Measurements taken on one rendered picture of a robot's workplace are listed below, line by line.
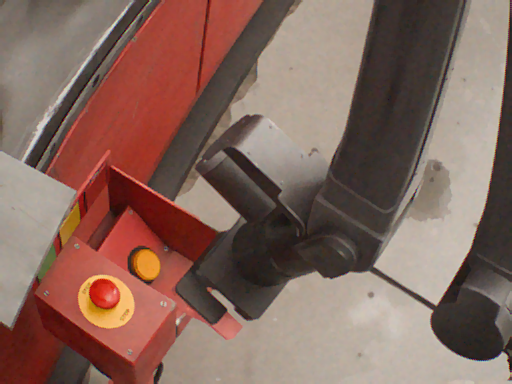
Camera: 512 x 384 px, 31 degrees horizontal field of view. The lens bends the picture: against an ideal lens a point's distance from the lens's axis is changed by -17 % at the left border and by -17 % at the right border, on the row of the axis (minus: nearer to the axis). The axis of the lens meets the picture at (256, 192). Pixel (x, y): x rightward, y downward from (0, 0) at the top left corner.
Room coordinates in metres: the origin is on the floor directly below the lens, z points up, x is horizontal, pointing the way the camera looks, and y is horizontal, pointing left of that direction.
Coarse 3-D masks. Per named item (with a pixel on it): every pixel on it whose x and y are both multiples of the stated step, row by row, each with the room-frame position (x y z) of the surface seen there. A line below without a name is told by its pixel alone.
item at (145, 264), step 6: (138, 252) 0.58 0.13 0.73; (144, 252) 0.58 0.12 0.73; (150, 252) 0.59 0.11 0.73; (132, 258) 0.57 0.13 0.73; (138, 258) 0.57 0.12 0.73; (144, 258) 0.58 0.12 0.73; (150, 258) 0.58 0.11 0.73; (156, 258) 0.58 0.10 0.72; (132, 264) 0.57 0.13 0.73; (138, 264) 0.57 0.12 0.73; (144, 264) 0.57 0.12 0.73; (150, 264) 0.57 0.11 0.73; (156, 264) 0.58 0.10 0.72; (138, 270) 0.56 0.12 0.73; (144, 270) 0.56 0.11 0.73; (150, 270) 0.57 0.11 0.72; (156, 270) 0.57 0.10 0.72; (138, 276) 0.56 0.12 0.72; (144, 276) 0.56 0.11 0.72; (150, 276) 0.56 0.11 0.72; (156, 276) 0.57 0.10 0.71
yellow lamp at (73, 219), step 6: (78, 204) 0.58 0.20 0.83; (72, 210) 0.57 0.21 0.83; (78, 210) 0.58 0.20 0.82; (72, 216) 0.56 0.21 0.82; (78, 216) 0.57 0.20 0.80; (66, 222) 0.55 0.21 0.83; (72, 222) 0.56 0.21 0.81; (78, 222) 0.57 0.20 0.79; (60, 228) 0.54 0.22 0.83; (66, 228) 0.55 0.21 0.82; (72, 228) 0.56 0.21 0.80; (60, 234) 0.54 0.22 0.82; (66, 234) 0.55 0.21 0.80; (66, 240) 0.54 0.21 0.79
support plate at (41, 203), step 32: (0, 160) 0.51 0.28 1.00; (0, 192) 0.47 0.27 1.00; (32, 192) 0.48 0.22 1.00; (64, 192) 0.49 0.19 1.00; (0, 224) 0.44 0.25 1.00; (32, 224) 0.45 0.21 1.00; (0, 256) 0.40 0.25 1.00; (32, 256) 0.41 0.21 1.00; (0, 288) 0.36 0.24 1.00; (0, 320) 0.33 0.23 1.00
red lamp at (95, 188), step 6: (102, 168) 0.63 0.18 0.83; (102, 174) 0.63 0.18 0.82; (96, 180) 0.62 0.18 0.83; (102, 180) 0.63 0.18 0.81; (90, 186) 0.60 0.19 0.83; (96, 186) 0.61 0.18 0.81; (102, 186) 0.63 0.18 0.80; (90, 192) 0.60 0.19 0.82; (96, 192) 0.61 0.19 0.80; (90, 198) 0.60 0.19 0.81; (96, 198) 0.61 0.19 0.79; (90, 204) 0.60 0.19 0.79
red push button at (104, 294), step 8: (96, 280) 0.50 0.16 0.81; (104, 280) 0.50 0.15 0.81; (96, 288) 0.48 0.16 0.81; (104, 288) 0.49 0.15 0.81; (112, 288) 0.49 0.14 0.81; (96, 296) 0.47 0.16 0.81; (104, 296) 0.48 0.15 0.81; (112, 296) 0.48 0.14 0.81; (120, 296) 0.48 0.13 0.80; (96, 304) 0.46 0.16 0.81; (104, 304) 0.47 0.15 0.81; (112, 304) 0.47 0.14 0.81
